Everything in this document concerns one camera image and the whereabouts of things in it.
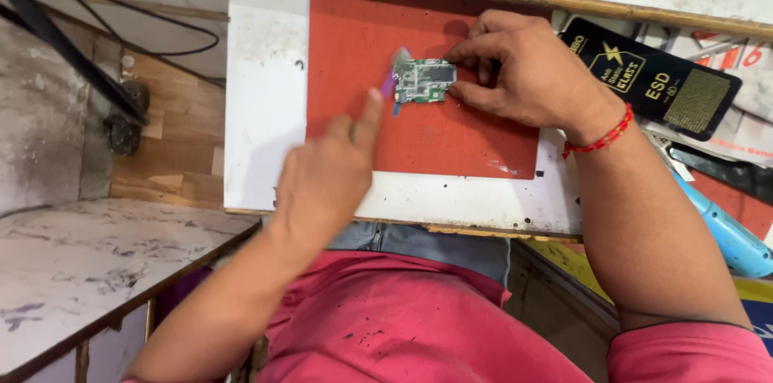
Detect person's right hand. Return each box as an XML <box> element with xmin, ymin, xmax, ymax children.
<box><xmin>444</xmin><ymin>9</ymin><xmax>628</xmax><ymax>146</ymax></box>

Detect person's left hand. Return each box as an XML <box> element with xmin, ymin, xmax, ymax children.
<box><xmin>273</xmin><ymin>87</ymin><xmax>385</xmax><ymax>235</ymax></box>

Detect green phone circuit board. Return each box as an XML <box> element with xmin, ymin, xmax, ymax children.
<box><xmin>393</xmin><ymin>58</ymin><xmax>458</xmax><ymax>104</ymax></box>

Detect purple cleaning brush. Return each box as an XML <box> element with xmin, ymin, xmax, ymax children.
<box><xmin>380</xmin><ymin>48</ymin><xmax>413</xmax><ymax>117</ymax></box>

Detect red work mat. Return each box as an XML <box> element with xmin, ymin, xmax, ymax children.
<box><xmin>306</xmin><ymin>0</ymin><xmax>553</xmax><ymax>181</ymax></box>

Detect person's blue jeans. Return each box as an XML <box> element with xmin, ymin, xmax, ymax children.
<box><xmin>326</xmin><ymin>222</ymin><xmax>512</xmax><ymax>287</ymax></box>

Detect black screen protector packet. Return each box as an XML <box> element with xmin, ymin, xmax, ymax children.
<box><xmin>559</xmin><ymin>17</ymin><xmax>743</xmax><ymax>142</ymax></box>

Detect person's pink shirt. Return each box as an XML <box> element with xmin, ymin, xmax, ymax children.
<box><xmin>121</xmin><ymin>250</ymin><xmax>773</xmax><ymax>383</ymax></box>

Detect pile of papers and packets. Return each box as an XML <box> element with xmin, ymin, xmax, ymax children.
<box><xmin>552</xmin><ymin>10</ymin><xmax>773</xmax><ymax>239</ymax></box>

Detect blue hot air tool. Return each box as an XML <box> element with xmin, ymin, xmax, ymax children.
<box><xmin>672</xmin><ymin>170</ymin><xmax>773</xmax><ymax>279</ymax></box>

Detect white side table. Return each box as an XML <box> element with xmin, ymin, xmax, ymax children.
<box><xmin>0</xmin><ymin>199</ymin><xmax>262</xmax><ymax>383</ymax></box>

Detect black metal stand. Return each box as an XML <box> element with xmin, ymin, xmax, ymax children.
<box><xmin>0</xmin><ymin>0</ymin><xmax>152</xmax><ymax>157</ymax></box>

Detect red bead bracelet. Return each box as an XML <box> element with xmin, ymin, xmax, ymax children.
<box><xmin>562</xmin><ymin>103</ymin><xmax>635</xmax><ymax>159</ymax></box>

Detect black cable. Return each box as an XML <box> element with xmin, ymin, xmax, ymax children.
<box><xmin>14</xmin><ymin>0</ymin><xmax>227</xmax><ymax>89</ymax></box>

